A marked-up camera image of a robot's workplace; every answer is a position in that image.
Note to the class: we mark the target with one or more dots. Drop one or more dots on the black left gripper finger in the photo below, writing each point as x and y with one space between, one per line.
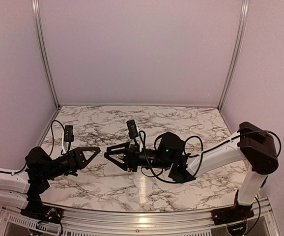
82 161
91 149

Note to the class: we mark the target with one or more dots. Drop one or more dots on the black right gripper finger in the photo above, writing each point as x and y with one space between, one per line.
121 162
122 148

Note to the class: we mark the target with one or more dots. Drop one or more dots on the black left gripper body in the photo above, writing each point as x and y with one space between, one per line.
73 165

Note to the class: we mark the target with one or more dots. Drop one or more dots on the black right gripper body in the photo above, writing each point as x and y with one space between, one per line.
133 162

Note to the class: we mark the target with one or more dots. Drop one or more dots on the white remote control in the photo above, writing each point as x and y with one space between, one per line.
111 169

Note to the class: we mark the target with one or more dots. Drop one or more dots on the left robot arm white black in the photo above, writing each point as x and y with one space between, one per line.
21 188

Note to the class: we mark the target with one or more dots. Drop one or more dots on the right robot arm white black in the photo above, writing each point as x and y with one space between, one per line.
249 143

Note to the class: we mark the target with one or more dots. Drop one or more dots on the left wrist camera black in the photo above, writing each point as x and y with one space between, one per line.
67 137

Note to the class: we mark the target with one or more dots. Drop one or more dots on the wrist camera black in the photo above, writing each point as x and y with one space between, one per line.
67 137
134 133

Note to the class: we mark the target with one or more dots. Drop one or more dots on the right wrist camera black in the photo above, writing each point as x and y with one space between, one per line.
134 133

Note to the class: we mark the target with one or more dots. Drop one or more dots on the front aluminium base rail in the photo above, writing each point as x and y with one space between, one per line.
85 222

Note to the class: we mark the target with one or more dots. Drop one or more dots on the left aluminium frame post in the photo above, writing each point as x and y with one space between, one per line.
43 52

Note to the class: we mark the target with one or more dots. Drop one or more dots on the aluminium frame post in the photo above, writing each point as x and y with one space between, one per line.
235 54
43 52

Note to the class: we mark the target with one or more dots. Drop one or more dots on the right aluminium frame post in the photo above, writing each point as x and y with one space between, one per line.
235 54

